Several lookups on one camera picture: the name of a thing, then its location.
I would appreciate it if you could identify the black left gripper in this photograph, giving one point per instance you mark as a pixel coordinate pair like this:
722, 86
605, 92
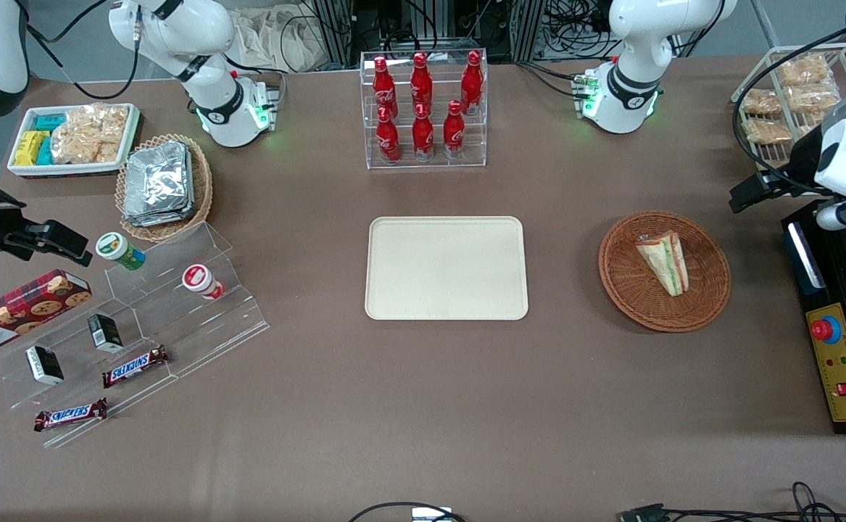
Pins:
799, 168

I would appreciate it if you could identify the triangle sandwich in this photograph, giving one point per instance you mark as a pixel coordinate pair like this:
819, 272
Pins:
663, 261

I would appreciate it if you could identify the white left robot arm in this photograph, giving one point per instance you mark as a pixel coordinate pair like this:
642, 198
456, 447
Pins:
633, 43

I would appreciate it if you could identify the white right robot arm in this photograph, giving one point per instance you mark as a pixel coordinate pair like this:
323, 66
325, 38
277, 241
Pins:
198, 36

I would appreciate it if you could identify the oval light wicker basket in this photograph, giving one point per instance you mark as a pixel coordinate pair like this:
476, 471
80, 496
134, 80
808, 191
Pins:
201, 188

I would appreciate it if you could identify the round brown wicker basket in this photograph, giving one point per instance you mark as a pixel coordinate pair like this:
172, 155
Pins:
633, 290

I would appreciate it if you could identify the beige plastic tray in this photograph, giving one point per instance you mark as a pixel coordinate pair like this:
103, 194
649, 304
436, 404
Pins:
444, 268

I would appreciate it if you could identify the clear bag of fried snacks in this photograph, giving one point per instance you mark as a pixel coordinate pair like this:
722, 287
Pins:
813, 98
760, 102
767, 131
803, 70

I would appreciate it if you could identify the red tartan cookie box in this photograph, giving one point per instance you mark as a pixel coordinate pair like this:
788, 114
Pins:
17, 312

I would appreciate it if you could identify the green lid snack cup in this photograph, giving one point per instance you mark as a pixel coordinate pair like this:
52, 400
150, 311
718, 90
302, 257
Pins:
118, 250

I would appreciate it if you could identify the white rectangular dish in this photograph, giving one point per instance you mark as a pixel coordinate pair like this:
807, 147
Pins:
67, 170

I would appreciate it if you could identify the teal snack packet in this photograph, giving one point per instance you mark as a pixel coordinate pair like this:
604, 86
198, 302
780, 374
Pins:
50, 121
45, 152

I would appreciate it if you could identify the yellow snack packet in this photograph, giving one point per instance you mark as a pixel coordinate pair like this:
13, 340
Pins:
30, 148

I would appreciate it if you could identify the small black box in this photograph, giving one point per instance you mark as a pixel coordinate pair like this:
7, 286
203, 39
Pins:
105, 333
45, 365

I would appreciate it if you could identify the silver foil package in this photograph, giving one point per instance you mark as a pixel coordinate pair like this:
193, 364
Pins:
154, 217
158, 177

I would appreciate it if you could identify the large clear bag of crackers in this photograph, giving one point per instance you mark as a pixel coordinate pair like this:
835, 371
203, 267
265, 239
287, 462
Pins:
89, 134

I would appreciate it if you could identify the brown Snickers bar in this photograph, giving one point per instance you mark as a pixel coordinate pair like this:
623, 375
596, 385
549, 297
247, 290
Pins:
71, 415
135, 366

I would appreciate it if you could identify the red lid snack cup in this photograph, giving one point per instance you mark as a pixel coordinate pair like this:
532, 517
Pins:
200, 280

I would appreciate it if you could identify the clear acrylic stepped stand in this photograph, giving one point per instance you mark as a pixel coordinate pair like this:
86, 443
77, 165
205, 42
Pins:
198, 330

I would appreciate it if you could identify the black machine with yellow panel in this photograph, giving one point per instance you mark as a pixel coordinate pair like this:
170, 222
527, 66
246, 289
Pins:
839, 377

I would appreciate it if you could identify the beige cloth bag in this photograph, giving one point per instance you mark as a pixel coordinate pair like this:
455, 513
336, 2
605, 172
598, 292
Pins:
270, 36

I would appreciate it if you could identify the red cola bottle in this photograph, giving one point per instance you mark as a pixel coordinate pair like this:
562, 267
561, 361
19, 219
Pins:
422, 138
421, 83
454, 134
384, 87
471, 81
388, 141

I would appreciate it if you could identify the clear acrylic bottle rack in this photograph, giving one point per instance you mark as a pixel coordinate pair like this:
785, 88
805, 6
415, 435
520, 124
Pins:
426, 165

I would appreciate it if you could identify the small white device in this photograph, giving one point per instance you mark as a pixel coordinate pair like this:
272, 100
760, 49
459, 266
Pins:
431, 515

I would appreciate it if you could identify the aluminium frame post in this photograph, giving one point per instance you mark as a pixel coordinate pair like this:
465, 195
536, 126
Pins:
528, 29
336, 32

